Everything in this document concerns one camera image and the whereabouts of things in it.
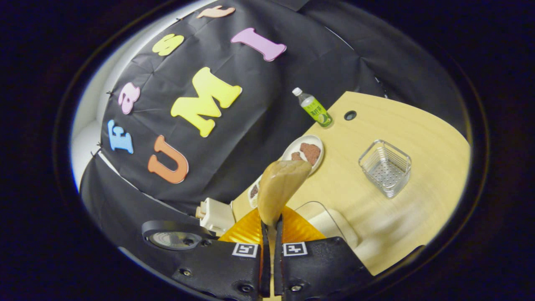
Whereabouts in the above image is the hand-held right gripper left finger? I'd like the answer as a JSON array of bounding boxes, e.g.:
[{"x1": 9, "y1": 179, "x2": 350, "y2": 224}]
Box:
[{"x1": 171, "y1": 207, "x2": 271, "y2": 301}]

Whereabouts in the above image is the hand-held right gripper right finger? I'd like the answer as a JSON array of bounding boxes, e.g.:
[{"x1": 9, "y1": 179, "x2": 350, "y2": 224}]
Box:
[{"x1": 274, "y1": 205, "x2": 375, "y2": 301}]

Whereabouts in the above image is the cream rice box clear lid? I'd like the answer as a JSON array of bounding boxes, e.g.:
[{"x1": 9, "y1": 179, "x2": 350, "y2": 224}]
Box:
[{"x1": 293, "y1": 201, "x2": 360, "y2": 251}]

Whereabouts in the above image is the dark grey rice cooker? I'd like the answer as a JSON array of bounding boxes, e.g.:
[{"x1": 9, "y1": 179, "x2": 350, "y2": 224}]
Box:
[{"x1": 141, "y1": 220, "x2": 216, "y2": 251}]

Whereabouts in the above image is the wooden spoon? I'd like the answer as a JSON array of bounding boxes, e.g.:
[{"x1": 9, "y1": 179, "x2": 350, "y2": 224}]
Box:
[{"x1": 257, "y1": 160, "x2": 313, "y2": 251}]

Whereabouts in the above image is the metal chopstick holder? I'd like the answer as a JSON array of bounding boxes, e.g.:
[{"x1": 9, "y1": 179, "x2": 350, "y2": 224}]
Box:
[{"x1": 358, "y1": 139, "x2": 412, "y2": 199}]

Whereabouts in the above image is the white divided bean dish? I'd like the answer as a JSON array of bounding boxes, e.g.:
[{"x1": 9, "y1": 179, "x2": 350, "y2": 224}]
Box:
[{"x1": 247, "y1": 176, "x2": 263, "y2": 209}]

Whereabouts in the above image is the round white plate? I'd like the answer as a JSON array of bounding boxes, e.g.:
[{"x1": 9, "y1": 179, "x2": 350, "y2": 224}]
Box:
[{"x1": 281, "y1": 135, "x2": 325, "y2": 176}]

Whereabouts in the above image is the green label drink bottle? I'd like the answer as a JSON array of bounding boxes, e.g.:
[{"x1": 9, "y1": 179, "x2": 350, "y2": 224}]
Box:
[{"x1": 292, "y1": 87, "x2": 334, "y2": 128}]

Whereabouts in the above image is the black backdrop cloth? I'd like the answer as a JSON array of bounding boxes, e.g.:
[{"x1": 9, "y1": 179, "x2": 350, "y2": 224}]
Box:
[{"x1": 79, "y1": 0, "x2": 469, "y2": 251}]

